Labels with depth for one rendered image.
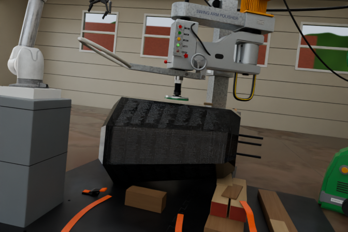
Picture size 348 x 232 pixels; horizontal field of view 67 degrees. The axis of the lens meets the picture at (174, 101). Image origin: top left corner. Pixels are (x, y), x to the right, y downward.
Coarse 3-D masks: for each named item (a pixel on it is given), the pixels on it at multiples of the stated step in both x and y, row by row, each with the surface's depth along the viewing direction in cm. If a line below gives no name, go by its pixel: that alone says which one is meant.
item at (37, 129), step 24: (0, 96) 160; (0, 120) 160; (24, 120) 157; (48, 120) 170; (0, 144) 161; (24, 144) 158; (48, 144) 173; (0, 168) 161; (24, 168) 158; (48, 168) 176; (0, 192) 162; (24, 192) 159; (48, 192) 179; (0, 216) 163; (24, 216) 159
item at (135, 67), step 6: (132, 66) 219; (138, 66) 221; (144, 66) 222; (150, 66) 223; (156, 72) 225; (162, 72) 226; (168, 72) 227; (174, 72) 229; (180, 72) 230; (186, 72) 231; (192, 72) 233; (192, 78) 245; (198, 78) 235
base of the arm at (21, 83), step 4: (20, 80) 171; (24, 80) 170; (28, 80) 171; (32, 80) 172; (36, 80) 174; (40, 80) 177; (12, 84) 171; (16, 84) 171; (20, 84) 170; (24, 84) 170; (28, 84) 170; (32, 84) 172; (36, 84) 174; (40, 84) 175; (44, 84) 175; (40, 88) 177; (44, 88) 180; (48, 88) 184
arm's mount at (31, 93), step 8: (0, 88) 167; (8, 88) 165; (16, 88) 164; (24, 88) 163; (32, 88) 165; (16, 96) 165; (24, 96) 163; (32, 96) 162; (40, 96) 169; (48, 96) 176; (56, 96) 185
